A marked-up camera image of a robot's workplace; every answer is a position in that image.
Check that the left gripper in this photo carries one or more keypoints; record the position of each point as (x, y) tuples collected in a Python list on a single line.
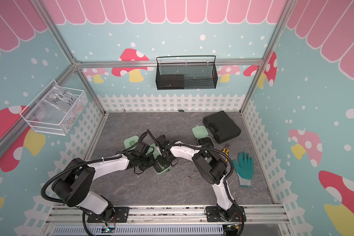
[(152, 162)]

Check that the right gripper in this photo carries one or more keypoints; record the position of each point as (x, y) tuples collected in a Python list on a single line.
[(159, 159)]

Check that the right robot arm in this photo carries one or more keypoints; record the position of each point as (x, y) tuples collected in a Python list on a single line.
[(214, 166)]

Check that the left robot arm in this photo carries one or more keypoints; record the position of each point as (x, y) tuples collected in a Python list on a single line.
[(72, 186)]

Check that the black plastic tool case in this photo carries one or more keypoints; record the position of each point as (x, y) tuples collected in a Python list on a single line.
[(221, 126)]

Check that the black box in basket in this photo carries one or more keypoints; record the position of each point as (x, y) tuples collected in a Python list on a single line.
[(170, 81)]

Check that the green work glove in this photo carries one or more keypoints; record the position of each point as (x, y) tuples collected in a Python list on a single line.
[(244, 167)]

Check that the yellow handled pliers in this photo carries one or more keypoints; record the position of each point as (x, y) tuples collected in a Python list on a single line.
[(226, 151)]

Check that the black wire wall basket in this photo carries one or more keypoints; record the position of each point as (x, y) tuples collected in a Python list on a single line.
[(199, 71)]

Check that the front aluminium rail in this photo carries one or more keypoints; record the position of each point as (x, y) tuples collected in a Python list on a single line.
[(173, 214)]

